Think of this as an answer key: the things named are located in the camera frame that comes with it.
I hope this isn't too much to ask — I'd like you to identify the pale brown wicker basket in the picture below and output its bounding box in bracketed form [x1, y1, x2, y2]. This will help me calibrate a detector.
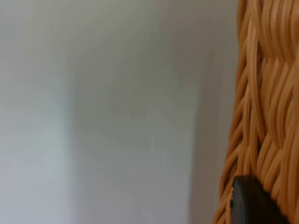
[212, 0, 299, 224]

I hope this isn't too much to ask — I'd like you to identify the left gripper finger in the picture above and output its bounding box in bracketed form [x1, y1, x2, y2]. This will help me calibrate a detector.
[229, 175, 292, 224]

